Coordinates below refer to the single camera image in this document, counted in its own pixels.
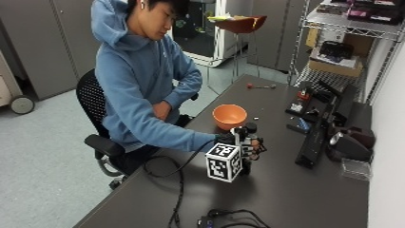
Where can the white cube with black markers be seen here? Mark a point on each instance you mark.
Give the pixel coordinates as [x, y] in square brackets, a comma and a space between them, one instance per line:
[222, 163]

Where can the orange bowl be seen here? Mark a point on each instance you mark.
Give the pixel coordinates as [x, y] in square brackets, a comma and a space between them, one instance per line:
[229, 115]

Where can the blue and black gadget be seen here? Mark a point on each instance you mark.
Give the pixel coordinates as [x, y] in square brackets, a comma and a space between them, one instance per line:
[301, 124]

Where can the black keyboard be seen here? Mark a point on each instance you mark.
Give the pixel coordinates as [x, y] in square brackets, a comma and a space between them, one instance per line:
[310, 145]

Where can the black and red tool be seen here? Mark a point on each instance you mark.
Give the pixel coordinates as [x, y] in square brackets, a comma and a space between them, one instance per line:
[300, 103]

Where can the black and silver device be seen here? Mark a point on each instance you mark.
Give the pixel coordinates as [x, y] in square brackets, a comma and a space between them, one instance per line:
[349, 147]

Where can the black monitor stand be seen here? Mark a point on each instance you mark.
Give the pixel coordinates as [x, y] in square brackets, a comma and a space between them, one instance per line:
[339, 101]

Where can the clear plastic box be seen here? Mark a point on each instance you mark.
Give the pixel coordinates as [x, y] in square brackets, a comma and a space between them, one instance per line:
[355, 169]

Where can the small black device box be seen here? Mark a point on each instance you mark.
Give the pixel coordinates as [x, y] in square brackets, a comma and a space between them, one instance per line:
[205, 222]

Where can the flat cardboard box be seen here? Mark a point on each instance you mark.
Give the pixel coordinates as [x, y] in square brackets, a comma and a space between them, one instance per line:
[334, 68]

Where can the person in blue hoodie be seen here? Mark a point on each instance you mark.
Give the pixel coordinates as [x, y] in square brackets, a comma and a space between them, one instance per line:
[134, 79]

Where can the black pouch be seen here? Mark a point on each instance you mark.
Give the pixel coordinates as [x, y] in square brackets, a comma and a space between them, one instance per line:
[335, 49]

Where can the white glass-door cabinet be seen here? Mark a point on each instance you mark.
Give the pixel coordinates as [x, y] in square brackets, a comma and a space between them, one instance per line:
[197, 34]

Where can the orange bar stool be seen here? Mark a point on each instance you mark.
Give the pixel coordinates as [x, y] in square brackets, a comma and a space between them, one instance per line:
[240, 25]

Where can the yellow item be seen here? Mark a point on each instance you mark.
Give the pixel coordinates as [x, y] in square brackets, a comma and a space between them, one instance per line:
[221, 18]

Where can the black office chair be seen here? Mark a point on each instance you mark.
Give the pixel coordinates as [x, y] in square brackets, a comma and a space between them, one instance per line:
[90, 95]

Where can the pink and black boxes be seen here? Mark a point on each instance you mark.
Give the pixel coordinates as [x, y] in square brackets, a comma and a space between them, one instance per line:
[366, 9]

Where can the white earbud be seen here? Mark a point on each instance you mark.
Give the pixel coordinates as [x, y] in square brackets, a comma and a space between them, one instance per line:
[142, 5]

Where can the grey cabinet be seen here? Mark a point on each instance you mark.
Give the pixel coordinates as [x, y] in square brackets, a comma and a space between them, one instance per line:
[45, 44]

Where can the beige cart with wheel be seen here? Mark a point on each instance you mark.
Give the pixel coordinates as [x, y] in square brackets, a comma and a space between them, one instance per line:
[10, 91]

